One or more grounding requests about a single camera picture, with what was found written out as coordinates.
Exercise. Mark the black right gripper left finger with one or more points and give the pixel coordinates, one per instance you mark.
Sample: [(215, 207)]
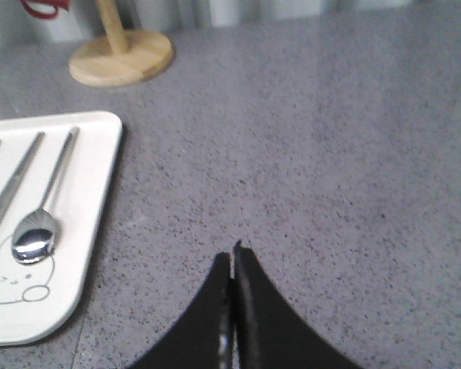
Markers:
[(201, 337)]

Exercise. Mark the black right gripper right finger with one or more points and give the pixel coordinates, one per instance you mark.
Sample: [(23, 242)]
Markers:
[(270, 334)]

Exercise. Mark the silver spoon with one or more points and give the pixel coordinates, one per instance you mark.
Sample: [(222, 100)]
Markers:
[(35, 236)]

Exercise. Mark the cream rabbit serving tray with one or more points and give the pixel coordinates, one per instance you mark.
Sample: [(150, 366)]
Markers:
[(36, 300)]

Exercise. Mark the wooden mug tree stand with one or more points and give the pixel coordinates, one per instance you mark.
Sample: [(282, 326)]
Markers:
[(120, 57)]

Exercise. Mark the red mug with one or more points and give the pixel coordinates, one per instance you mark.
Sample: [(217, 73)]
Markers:
[(45, 9)]

